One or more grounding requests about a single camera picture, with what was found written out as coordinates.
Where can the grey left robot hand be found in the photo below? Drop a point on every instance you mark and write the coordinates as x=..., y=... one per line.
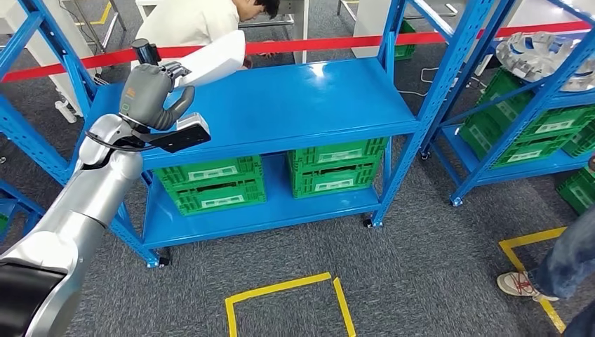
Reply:
x=144, y=97

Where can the white curved plastic part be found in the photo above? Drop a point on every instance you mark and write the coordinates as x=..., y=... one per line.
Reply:
x=214, y=58

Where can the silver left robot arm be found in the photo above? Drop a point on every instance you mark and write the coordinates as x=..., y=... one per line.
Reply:
x=79, y=209

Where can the blue metal shelf rack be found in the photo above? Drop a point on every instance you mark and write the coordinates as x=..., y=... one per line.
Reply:
x=23, y=202
x=288, y=102
x=511, y=138

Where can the person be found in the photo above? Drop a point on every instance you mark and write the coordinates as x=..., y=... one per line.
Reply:
x=567, y=260
x=186, y=18

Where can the green plastic crate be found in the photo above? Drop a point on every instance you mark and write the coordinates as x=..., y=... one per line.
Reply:
x=218, y=200
x=334, y=183
x=520, y=153
x=548, y=121
x=404, y=49
x=581, y=144
x=339, y=153
x=209, y=172
x=576, y=190

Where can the red barrier belt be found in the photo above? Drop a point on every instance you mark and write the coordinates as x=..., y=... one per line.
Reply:
x=325, y=44

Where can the silver wheel cover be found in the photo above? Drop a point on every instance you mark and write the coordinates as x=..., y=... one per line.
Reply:
x=539, y=58

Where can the black stanchion post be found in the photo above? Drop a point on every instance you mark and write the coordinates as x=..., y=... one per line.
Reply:
x=144, y=50

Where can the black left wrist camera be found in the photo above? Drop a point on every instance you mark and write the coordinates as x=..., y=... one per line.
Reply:
x=186, y=137

